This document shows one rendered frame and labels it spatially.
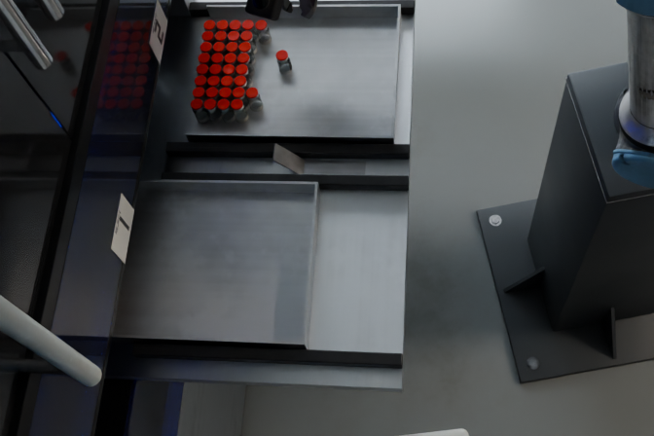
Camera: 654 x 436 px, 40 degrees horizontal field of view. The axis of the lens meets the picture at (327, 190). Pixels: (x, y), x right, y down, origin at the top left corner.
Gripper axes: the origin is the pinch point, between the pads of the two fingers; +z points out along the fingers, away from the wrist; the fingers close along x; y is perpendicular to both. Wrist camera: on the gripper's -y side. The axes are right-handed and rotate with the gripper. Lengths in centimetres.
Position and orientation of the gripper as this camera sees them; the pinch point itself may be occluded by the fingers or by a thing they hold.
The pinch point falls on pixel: (296, 13)
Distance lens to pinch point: 140.8
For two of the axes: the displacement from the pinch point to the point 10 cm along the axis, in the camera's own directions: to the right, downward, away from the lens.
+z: 1.3, 4.3, 8.9
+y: 4.2, -8.4, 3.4
